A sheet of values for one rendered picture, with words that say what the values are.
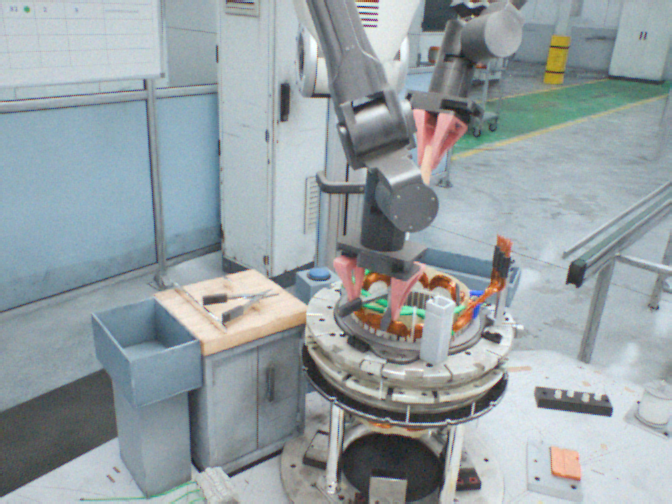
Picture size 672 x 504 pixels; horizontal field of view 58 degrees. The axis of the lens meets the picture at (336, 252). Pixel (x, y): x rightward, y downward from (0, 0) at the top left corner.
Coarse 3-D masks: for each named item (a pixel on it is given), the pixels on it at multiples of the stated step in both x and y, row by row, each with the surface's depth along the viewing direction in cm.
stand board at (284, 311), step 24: (192, 288) 106; (216, 288) 107; (240, 288) 107; (264, 288) 108; (192, 312) 99; (216, 312) 99; (264, 312) 100; (288, 312) 100; (216, 336) 92; (240, 336) 94
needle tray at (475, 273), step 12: (432, 252) 130; (444, 252) 129; (432, 264) 131; (444, 264) 130; (456, 264) 129; (468, 264) 127; (480, 264) 126; (456, 276) 118; (468, 276) 117; (480, 276) 127; (516, 276) 119; (468, 288) 118; (480, 288) 117; (516, 288) 122; (492, 300) 117
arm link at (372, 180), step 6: (366, 174) 74; (372, 174) 72; (366, 180) 74; (372, 180) 72; (378, 180) 72; (366, 186) 74; (372, 186) 73; (366, 192) 74; (372, 192) 73; (366, 198) 74; (372, 198) 73; (372, 204) 73; (378, 210) 74
